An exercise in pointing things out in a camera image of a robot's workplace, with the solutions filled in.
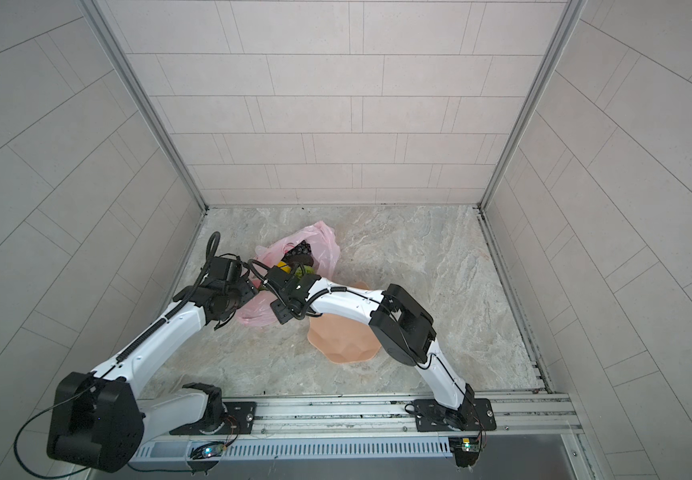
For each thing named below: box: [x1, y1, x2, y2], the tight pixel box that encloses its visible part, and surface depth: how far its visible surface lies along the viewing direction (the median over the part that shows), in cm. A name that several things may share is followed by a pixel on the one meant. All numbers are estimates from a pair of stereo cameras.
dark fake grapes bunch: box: [281, 240, 314, 267], surface depth 100 cm
